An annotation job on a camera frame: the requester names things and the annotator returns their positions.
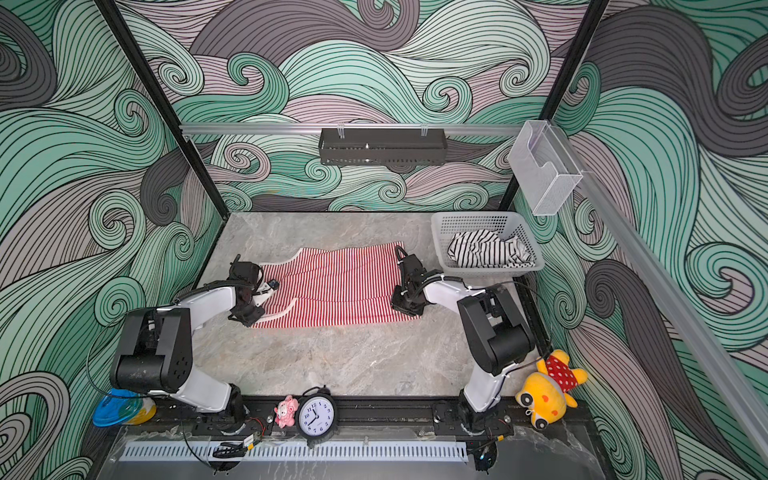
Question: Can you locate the aluminium wall rail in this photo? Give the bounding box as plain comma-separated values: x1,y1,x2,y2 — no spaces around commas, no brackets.
550,125,767,460
179,122,522,137

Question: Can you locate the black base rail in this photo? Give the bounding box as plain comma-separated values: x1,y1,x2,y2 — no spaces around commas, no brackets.
161,394,580,438

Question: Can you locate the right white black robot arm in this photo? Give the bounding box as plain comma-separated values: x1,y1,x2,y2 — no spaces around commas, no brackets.
391,245,535,430

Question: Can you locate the clear acrylic wall holder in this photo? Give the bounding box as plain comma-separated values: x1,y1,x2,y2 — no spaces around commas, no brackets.
507,120,583,217

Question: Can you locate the aluminium back wall rail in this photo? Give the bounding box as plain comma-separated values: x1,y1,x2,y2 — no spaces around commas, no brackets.
179,122,522,137

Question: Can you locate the white slotted cable duct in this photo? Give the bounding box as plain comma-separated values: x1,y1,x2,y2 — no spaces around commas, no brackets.
119,441,469,463

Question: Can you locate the aluminium right wall rail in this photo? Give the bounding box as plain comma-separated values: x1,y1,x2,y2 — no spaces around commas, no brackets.
550,125,767,460

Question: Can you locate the yellow plush toy red shirt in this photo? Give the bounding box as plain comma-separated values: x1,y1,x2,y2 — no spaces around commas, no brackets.
515,349,589,430

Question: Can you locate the blue yellow plastic toy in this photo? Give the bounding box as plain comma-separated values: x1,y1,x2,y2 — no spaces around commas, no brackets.
92,389,157,428

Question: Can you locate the black round alarm clock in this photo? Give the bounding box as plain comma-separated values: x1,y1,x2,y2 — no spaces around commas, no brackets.
295,386,339,449

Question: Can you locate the black white striped tank top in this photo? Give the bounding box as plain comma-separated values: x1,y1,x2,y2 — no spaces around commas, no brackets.
447,229,535,268

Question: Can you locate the white plastic laundry basket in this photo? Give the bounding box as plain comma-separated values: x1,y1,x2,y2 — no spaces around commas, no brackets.
431,211,544,277

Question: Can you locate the red white striped tank top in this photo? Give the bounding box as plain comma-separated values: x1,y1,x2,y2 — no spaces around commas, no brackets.
254,242,410,329

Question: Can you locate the pink plush toy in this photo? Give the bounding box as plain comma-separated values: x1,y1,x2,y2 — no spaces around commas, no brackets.
274,395,299,429

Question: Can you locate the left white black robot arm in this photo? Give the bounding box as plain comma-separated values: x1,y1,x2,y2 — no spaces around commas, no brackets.
110,257,280,419

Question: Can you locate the black wall shelf tray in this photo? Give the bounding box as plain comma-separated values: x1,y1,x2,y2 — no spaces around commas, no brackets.
318,129,448,166

